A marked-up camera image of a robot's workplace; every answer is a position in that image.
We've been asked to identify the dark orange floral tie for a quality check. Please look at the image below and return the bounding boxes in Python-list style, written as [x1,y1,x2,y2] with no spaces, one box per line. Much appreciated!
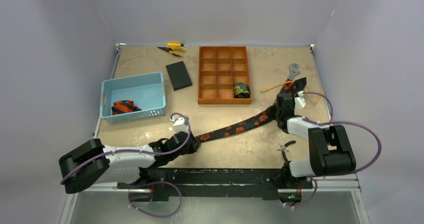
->
[196,77,307,143]

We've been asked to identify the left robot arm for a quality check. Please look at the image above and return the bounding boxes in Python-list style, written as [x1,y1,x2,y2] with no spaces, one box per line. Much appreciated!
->
[58,131,201,194]

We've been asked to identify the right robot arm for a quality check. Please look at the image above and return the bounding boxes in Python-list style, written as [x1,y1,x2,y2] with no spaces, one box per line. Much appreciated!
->
[275,93,356,188]

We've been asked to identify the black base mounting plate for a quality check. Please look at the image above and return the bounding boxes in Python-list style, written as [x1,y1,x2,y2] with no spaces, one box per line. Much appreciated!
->
[117,167,313,202]

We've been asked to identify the rolled yellow floral tie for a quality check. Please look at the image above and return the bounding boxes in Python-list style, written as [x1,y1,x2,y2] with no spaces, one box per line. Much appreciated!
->
[232,82,251,99]

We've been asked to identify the light blue plastic basket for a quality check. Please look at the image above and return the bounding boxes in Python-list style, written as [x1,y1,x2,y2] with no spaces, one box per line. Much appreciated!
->
[99,72,166,123]

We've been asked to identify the orange navy striped tie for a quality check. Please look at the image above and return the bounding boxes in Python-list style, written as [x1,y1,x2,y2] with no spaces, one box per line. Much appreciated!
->
[111,100,142,115]

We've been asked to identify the black foam block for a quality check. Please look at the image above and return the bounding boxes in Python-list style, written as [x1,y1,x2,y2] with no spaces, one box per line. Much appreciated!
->
[165,61,193,91]

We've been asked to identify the orange wooden compartment tray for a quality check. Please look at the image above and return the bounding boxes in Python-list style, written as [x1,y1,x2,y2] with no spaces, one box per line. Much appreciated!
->
[197,46,252,105]

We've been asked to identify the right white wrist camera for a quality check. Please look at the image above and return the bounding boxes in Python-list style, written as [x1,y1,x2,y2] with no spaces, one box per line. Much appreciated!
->
[293,91,306,110]

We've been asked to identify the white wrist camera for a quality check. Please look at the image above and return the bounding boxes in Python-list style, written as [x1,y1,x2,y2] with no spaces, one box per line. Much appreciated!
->
[293,91,306,110]
[170,115,189,134]

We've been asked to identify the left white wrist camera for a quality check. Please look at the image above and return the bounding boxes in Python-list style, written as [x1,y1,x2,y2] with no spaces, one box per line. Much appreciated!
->
[170,115,189,134]

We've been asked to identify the red handled adjustable wrench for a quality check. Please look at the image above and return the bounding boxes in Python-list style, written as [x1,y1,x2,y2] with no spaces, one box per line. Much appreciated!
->
[286,63,300,82]

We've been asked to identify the yellow cable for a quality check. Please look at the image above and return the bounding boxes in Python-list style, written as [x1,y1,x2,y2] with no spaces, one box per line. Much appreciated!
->
[260,80,327,105]

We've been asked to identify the black handled pliers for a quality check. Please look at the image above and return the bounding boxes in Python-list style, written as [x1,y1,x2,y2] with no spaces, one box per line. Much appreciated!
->
[277,140,296,163]

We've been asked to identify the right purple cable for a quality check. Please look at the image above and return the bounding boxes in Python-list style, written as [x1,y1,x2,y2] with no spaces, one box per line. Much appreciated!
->
[283,90,383,210]

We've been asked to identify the purple cable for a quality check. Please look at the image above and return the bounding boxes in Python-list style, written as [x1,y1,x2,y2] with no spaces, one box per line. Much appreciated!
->
[60,112,192,218]
[283,90,383,210]

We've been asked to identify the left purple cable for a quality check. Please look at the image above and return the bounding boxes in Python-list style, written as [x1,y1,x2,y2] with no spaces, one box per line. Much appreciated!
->
[60,112,192,218]

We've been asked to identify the yellow handled pliers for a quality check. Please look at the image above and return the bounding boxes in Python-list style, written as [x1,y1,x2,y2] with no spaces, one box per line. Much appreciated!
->
[157,46,186,58]

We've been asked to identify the yellow handled screwdriver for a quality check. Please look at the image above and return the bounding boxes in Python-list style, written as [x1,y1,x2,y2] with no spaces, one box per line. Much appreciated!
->
[166,42,191,47]

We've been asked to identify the aluminium frame rail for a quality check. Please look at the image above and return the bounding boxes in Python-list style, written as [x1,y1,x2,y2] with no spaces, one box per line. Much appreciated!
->
[84,175,359,194]

